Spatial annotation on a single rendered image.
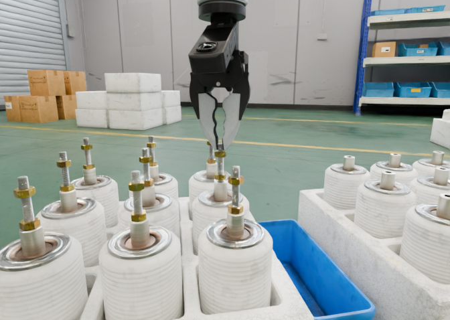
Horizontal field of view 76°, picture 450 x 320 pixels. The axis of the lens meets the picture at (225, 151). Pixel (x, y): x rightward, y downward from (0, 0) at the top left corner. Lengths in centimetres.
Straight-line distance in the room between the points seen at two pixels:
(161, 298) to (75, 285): 10
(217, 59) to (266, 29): 515
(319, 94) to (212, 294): 503
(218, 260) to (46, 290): 18
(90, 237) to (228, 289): 23
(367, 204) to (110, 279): 44
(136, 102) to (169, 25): 345
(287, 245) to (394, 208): 28
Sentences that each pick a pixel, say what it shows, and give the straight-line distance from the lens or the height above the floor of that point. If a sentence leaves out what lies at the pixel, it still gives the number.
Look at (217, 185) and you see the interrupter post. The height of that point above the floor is 28.
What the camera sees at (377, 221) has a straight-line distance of 59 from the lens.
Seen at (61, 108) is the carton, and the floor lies 14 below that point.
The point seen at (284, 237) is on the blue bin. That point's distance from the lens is 74.
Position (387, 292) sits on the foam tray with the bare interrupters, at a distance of 55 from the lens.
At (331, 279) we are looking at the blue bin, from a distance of 61.
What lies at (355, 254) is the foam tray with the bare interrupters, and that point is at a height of 14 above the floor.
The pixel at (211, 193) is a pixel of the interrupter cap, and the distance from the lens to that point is 51.
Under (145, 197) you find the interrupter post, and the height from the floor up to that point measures 27.
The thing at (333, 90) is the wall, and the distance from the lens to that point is 531.
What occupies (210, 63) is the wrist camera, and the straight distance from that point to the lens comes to 36.
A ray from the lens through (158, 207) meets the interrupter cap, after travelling 46.
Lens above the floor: 44
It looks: 13 degrees down
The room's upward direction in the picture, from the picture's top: straight up
